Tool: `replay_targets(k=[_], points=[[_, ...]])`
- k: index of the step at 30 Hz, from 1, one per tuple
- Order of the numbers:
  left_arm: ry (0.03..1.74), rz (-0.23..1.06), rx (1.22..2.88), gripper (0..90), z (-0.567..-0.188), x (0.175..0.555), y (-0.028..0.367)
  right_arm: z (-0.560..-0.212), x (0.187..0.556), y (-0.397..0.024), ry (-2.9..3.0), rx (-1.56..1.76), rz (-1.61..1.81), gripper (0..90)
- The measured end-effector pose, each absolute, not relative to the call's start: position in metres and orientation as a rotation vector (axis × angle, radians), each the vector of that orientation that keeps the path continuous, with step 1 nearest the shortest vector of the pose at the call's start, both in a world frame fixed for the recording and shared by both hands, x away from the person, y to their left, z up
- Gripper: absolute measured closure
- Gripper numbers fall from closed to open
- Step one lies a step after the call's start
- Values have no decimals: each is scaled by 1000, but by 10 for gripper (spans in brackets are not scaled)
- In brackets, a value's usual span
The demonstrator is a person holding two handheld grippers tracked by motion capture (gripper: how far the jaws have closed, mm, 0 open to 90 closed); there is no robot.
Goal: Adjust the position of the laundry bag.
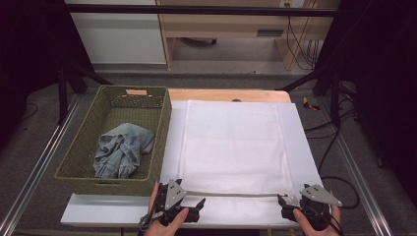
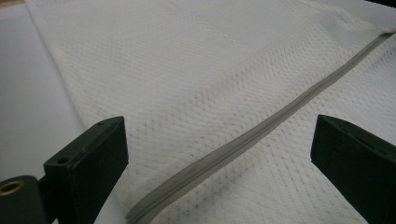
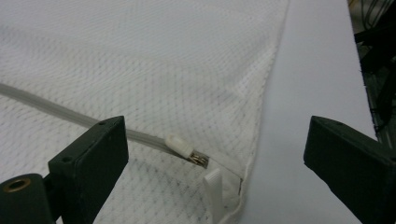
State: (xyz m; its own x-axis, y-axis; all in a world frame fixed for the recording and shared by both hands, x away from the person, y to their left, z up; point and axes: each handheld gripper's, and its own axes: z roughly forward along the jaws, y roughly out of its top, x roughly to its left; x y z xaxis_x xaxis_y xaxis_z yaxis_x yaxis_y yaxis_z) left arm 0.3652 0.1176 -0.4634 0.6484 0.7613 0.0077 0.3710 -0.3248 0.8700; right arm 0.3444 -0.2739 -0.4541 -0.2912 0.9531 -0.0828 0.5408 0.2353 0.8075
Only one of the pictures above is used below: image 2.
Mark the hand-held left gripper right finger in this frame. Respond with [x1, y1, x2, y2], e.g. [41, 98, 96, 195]
[310, 114, 396, 224]

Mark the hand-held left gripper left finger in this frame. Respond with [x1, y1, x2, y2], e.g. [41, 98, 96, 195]
[43, 116, 130, 224]

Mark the white mesh laundry bag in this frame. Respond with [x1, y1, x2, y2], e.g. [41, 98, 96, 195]
[24, 0, 396, 224]

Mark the white table board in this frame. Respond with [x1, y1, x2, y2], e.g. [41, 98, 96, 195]
[0, 0, 396, 224]

